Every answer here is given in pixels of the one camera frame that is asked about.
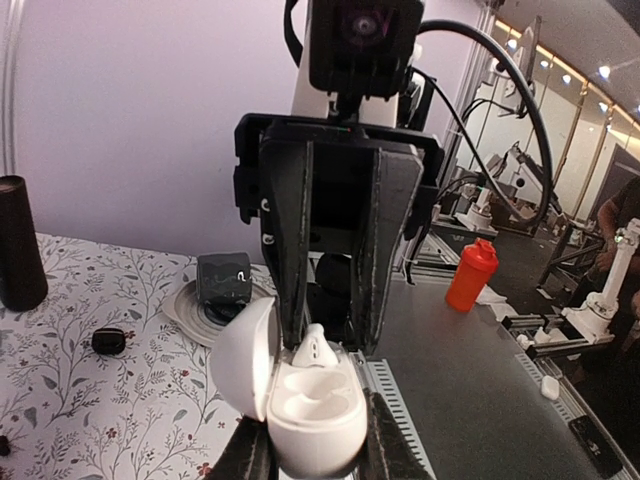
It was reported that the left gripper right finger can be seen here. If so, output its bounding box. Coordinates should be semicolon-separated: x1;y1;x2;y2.
357;389;432;480

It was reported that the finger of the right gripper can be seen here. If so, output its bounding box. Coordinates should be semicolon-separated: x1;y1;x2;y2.
351;149;424;355
259;137;313;350

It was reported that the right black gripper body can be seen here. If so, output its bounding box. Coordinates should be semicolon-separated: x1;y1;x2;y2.
234;113;444;240

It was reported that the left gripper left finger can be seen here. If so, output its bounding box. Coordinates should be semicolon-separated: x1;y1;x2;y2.
214;417;278;480

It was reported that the white oval earbud case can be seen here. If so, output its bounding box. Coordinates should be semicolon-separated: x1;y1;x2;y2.
210;297;368;479

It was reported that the white earbud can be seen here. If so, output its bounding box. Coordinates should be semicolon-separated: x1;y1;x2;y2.
292;323;335;368

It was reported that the black small earbud case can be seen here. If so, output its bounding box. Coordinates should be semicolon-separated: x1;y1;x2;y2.
91;327;126;355

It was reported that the orange bottle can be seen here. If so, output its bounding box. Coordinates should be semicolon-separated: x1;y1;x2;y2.
445;238;499;312

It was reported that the dark grey mug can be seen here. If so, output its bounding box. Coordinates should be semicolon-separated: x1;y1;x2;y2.
196;252;252;305

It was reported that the white ribbed plate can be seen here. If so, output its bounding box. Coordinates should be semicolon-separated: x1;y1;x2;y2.
162;280;283;351

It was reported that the floral patterned table mat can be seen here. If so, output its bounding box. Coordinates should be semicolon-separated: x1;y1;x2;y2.
1;234;240;479

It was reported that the black vase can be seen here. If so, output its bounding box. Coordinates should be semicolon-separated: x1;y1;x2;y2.
1;175;48;312

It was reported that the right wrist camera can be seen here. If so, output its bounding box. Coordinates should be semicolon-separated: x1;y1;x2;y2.
307;0;424;99

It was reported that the right camera black cable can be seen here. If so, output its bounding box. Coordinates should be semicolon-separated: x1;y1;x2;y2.
417;18;554;231

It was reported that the right aluminium frame post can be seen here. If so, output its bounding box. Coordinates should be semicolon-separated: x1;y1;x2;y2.
1;0;25;175

